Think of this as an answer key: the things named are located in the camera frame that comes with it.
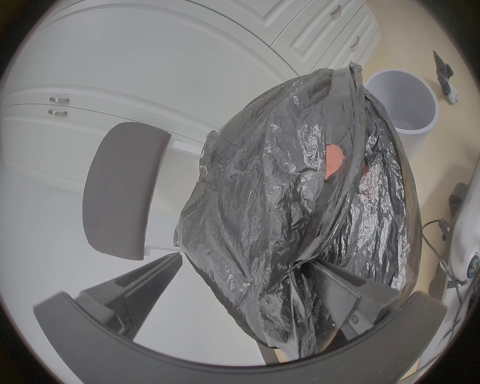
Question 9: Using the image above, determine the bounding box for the white wardrobe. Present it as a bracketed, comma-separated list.
[0, 0, 381, 196]

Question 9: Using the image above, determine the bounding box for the white trash bin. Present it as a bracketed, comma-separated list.
[364, 69, 439, 162]

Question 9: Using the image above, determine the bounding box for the black cable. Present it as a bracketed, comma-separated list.
[422, 219, 466, 289]

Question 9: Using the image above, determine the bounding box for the black plastic bag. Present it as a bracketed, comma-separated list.
[173, 62, 422, 361]

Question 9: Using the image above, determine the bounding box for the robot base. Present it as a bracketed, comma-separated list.
[442, 180, 480, 338]

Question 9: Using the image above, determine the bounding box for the white chair with grey pads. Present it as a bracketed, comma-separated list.
[82, 122, 181, 261]

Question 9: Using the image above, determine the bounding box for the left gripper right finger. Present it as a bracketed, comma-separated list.
[310, 260, 405, 341]

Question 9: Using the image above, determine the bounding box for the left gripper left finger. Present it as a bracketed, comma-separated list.
[77, 252, 183, 341]

